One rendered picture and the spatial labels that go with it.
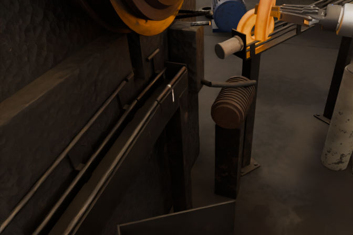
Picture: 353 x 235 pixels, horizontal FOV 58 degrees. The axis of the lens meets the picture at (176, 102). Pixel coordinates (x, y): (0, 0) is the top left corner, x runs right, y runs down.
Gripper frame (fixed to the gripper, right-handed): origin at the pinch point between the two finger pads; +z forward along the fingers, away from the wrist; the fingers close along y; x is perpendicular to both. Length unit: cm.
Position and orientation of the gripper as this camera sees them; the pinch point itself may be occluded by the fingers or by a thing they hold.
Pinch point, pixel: (266, 10)
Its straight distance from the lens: 105.6
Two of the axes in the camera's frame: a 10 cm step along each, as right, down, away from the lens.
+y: 3.9, -5.4, 7.5
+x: -0.1, -8.2, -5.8
